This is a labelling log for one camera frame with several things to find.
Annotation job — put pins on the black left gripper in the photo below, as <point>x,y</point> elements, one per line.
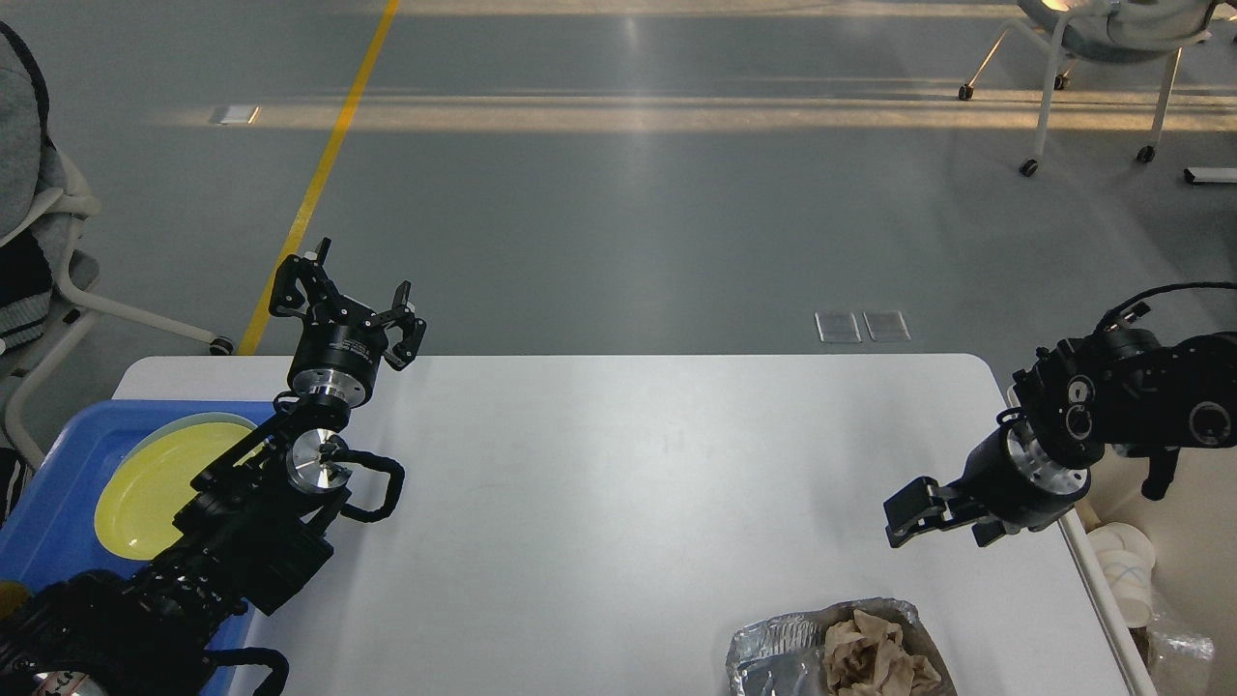
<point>332,358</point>

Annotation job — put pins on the white office chair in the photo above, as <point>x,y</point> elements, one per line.
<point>1105,33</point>
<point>47,302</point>

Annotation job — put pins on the white plastic bin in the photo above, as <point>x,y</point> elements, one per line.
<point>1192,529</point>

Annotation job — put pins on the white paper cup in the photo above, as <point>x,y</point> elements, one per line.
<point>1118,536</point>

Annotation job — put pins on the pale green plate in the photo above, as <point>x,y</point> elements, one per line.
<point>224,429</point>

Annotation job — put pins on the clear plastic cup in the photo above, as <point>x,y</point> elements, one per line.
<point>1128,577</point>

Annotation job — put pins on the white office chair left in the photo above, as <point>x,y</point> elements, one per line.
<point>47,302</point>

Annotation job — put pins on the yellow plate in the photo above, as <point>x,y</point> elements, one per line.
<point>134,516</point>

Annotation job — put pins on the blue plastic tray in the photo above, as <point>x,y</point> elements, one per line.
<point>50,536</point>

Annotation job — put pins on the white bar on floor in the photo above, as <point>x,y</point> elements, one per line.
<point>1210,176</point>

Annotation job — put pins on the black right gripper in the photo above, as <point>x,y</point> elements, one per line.
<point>1010,481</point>

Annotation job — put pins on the brown paper napkin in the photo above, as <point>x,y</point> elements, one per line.
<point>865,655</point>

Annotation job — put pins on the white floor socket plate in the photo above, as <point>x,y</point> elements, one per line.
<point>236,114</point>

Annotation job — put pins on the aluminium foil sheet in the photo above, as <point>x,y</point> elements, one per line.
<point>1178,658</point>
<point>781,656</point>

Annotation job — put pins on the small clear plastic lid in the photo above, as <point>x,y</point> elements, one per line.
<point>887,326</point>
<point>838,327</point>

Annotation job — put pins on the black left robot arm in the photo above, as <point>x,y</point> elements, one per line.
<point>254,533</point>

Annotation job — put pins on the white office chair right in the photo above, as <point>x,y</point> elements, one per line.
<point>1105,33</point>

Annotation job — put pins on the dark teal mug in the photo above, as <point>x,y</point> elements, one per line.
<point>12,596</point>

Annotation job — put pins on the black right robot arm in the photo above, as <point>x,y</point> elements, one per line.
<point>1117,388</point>

